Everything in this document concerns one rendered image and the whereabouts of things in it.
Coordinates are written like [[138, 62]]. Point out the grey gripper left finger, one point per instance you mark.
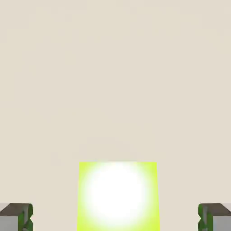
[[12, 218]]

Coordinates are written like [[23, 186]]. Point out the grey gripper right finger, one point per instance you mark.
[[218, 218]]

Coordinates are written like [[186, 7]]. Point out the small yellow-green cube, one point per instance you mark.
[[118, 196]]

